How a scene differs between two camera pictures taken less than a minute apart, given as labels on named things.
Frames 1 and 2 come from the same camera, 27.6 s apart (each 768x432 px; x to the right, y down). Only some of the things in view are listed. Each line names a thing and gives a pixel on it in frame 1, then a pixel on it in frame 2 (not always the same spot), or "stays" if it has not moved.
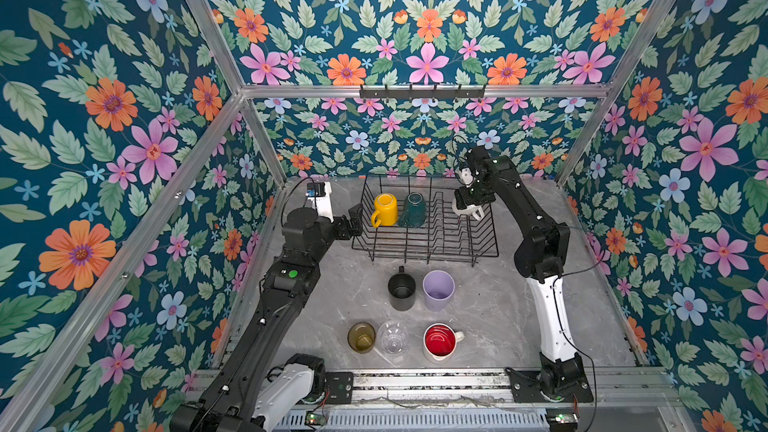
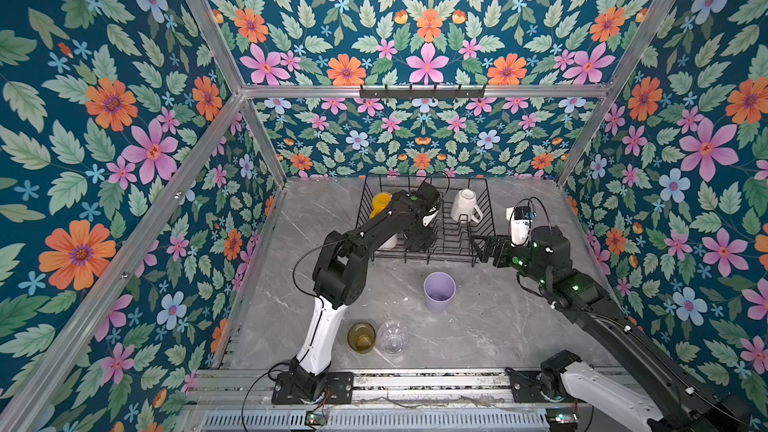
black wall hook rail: x=422 y=93 stays
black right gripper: x=463 y=199 → x=504 y=246
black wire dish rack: x=414 y=219 stays
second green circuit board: x=562 y=417 stays
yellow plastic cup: x=386 y=210 stays
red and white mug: x=440 y=340 → x=390 y=243
